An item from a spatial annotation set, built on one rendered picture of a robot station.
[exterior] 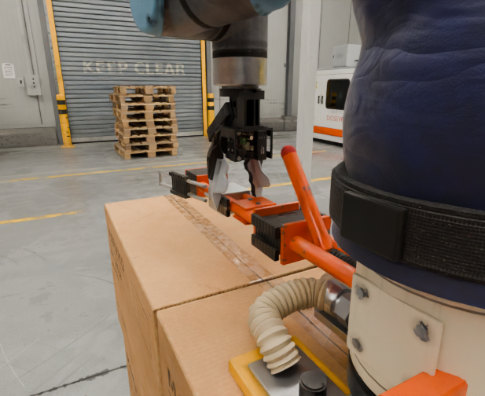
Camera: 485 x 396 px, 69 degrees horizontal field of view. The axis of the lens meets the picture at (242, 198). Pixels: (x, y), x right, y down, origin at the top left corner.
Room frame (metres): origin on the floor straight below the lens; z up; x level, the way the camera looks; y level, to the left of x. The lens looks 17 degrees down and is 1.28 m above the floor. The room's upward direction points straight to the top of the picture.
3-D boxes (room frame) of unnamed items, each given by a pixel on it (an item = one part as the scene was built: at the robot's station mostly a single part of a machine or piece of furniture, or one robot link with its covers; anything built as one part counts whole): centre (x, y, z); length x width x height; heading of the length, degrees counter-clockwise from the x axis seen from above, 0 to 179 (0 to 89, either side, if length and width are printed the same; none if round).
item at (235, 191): (0.68, 0.03, 1.06); 0.07 x 0.07 x 0.04; 28
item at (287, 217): (0.49, -0.07, 1.07); 0.10 x 0.08 x 0.06; 118
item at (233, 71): (0.63, 0.00, 1.30); 0.10 x 0.09 x 0.05; 116
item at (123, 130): (7.27, 1.98, 0.65); 1.29 x 1.10 x 1.31; 26
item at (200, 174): (0.81, 0.08, 1.07); 0.08 x 0.07 x 0.05; 28
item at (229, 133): (0.62, 0.00, 1.21); 0.09 x 0.08 x 0.12; 26
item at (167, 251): (0.84, 0.10, 0.74); 0.60 x 0.40 x 0.40; 27
